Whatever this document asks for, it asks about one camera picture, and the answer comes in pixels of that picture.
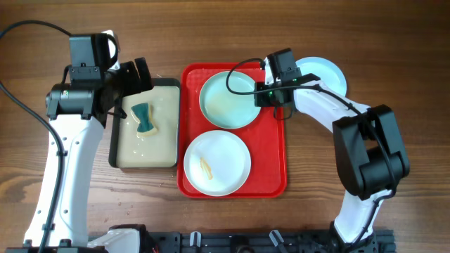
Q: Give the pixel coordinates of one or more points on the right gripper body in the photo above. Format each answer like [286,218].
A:
[265,100]

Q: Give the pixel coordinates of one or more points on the black tray with soapy water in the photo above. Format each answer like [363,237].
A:
[129,148]

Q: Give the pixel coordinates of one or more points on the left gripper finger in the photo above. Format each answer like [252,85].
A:
[129,80]
[144,74]

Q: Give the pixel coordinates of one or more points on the green and yellow sponge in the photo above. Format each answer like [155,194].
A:
[142,115]

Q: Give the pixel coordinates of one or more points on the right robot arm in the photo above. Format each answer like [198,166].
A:
[370,154]

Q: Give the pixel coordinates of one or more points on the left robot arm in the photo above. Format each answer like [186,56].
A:
[75,132]

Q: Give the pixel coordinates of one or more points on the white plate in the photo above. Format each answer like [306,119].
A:
[217,163]

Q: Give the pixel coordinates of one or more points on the pale green plate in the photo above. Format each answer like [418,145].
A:
[225,109]

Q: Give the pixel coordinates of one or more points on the red plastic tray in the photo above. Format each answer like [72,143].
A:
[264,137]

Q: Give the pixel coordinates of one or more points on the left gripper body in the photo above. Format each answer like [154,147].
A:
[130,78]

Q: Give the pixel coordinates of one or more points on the light blue plate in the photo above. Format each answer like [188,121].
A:
[326,70]

